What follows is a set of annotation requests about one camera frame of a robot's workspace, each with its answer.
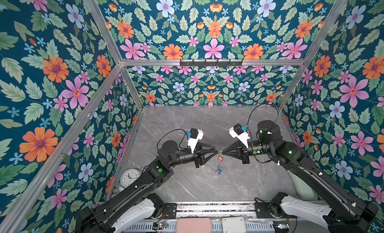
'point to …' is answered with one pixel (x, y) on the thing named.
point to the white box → (235, 224)
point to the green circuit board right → (281, 226)
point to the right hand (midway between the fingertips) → (224, 151)
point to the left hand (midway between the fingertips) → (217, 150)
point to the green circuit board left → (162, 226)
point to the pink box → (195, 225)
